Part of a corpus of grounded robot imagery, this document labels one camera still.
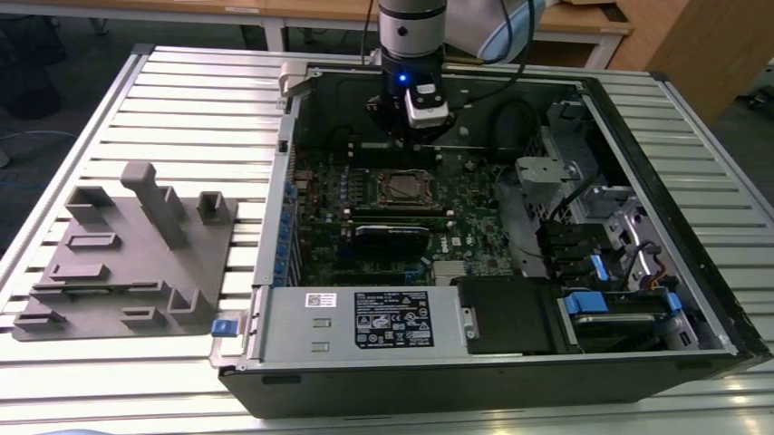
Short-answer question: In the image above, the metal wire locking lever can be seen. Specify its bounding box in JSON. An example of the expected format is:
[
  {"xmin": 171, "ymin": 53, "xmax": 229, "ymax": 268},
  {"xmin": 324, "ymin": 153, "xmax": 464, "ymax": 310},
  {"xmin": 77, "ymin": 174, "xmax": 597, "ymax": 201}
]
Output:
[{"xmin": 378, "ymin": 167, "xmax": 442, "ymax": 178}]

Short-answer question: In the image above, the silver CPU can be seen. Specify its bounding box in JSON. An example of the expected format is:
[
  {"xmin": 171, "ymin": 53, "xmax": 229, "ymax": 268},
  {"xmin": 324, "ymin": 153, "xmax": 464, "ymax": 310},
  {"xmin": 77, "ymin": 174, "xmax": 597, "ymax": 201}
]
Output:
[{"xmin": 389, "ymin": 175, "xmax": 428, "ymax": 200}]

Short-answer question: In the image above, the metal socket cover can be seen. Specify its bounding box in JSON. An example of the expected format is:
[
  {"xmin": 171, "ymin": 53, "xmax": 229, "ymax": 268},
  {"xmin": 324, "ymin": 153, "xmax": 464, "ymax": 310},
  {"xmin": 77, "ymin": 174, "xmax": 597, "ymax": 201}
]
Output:
[{"xmin": 378, "ymin": 169, "xmax": 441, "ymax": 208}]

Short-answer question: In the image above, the CPU socket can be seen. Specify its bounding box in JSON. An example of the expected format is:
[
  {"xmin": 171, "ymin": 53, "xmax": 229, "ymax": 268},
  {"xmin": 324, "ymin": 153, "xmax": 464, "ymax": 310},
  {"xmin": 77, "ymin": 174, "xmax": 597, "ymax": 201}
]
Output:
[{"xmin": 374, "ymin": 168, "xmax": 444, "ymax": 210}]

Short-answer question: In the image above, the green motherboard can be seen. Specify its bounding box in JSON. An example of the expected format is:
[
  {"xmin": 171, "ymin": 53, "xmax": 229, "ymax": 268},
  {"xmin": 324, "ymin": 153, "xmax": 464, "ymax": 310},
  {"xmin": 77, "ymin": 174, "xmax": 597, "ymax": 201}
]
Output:
[{"xmin": 290, "ymin": 135, "xmax": 528, "ymax": 287}]

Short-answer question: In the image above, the black graphics card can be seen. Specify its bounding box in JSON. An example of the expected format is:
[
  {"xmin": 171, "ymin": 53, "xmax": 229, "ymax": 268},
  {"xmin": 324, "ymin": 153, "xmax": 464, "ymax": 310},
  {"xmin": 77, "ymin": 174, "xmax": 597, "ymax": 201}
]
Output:
[{"xmin": 354, "ymin": 223, "xmax": 433, "ymax": 268}]

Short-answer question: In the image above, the black drive bay block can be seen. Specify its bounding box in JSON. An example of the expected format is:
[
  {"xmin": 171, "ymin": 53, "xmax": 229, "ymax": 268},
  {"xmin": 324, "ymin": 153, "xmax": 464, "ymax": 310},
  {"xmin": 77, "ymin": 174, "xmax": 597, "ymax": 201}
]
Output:
[{"xmin": 536, "ymin": 221, "xmax": 616, "ymax": 278}]

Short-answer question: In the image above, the black plastic shroud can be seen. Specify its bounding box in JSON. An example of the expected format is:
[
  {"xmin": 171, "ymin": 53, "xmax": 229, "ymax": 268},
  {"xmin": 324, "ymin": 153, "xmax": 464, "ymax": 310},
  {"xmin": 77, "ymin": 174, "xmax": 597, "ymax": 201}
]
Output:
[{"xmin": 457, "ymin": 275, "xmax": 574, "ymax": 357}]

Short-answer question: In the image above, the silver power supply unit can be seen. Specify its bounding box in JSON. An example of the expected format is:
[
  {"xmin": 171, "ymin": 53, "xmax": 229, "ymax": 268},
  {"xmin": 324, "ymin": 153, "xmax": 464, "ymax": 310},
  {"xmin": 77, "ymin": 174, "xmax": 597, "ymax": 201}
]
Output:
[{"xmin": 241, "ymin": 285, "xmax": 480, "ymax": 363}]

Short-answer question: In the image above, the hard disk in blue carrier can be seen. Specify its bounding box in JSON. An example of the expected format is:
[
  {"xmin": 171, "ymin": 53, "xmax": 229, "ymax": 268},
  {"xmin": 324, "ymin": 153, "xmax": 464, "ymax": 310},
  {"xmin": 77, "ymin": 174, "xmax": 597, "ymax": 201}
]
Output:
[{"xmin": 560, "ymin": 289, "xmax": 689, "ymax": 353}]

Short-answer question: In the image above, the grey parts rack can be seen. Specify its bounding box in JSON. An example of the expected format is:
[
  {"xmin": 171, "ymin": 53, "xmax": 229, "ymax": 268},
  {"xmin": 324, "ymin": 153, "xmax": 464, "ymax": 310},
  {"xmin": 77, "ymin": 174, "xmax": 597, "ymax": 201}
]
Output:
[{"xmin": 10, "ymin": 161, "xmax": 241, "ymax": 343}]

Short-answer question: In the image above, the wooden cabinet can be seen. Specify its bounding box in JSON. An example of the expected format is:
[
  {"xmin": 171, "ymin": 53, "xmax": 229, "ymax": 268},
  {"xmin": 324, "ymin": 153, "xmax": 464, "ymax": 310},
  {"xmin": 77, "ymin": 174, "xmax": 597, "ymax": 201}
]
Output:
[{"xmin": 626, "ymin": 0, "xmax": 774, "ymax": 126}]

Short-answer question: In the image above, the black open PC case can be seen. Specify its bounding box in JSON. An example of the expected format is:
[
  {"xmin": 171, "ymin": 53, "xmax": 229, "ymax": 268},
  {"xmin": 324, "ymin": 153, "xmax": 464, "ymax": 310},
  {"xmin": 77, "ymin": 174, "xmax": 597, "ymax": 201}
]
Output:
[{"xmin": 209, "ymin": 61, "xmax": 774, "ymax": 421}]

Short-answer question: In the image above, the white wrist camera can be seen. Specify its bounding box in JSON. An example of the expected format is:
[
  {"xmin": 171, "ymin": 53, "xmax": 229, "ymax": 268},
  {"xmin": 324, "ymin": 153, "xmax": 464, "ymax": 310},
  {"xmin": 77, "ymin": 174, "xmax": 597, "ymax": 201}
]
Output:
[{"xmin": 406, "ymin": 82, "xmax": 454, "ymax": 131}]

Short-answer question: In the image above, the thick black cable loop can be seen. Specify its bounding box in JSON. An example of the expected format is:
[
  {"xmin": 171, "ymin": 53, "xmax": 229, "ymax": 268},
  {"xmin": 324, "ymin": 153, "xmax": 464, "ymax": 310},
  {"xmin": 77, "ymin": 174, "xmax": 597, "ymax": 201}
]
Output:
[{"xmin": 488, "ymin": 97, "xmax": 544, "ymax": 160}]

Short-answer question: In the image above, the grey metal bracket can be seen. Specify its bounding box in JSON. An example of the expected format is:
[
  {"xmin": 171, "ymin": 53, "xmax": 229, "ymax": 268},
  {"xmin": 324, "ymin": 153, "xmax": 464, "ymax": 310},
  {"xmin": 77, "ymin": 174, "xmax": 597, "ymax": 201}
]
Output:
[{"xmin": 516, "ymin": 155, "xmax": 581, "ymax": 197}]

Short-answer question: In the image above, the black power cable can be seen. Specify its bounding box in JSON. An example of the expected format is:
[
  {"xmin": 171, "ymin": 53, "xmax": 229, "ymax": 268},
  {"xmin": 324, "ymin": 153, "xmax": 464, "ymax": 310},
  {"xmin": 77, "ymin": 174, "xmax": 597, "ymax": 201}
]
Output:
[{"xmin": 549, "ymin": 169, "xmax": 598, "ymax": 227}]

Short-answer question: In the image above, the wooden desk white frame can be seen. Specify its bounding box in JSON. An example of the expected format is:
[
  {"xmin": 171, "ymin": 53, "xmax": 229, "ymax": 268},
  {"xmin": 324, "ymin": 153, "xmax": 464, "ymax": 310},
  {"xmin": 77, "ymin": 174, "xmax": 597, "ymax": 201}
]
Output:
[
  {"xmin": 0, "ymin": 0, "xmax": 286, "ymax": 52},
  {"xmin": 265, "ymin": 0, "xmax": 637, "ymax": 70}
]

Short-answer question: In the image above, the coloured wire bundle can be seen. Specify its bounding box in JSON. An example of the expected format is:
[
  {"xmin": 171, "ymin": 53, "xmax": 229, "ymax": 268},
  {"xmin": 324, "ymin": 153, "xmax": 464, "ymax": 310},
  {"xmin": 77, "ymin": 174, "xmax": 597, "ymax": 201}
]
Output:
[{"xmin": 641, "ymin": 266, "xmax": 678, "ymax": 292}]

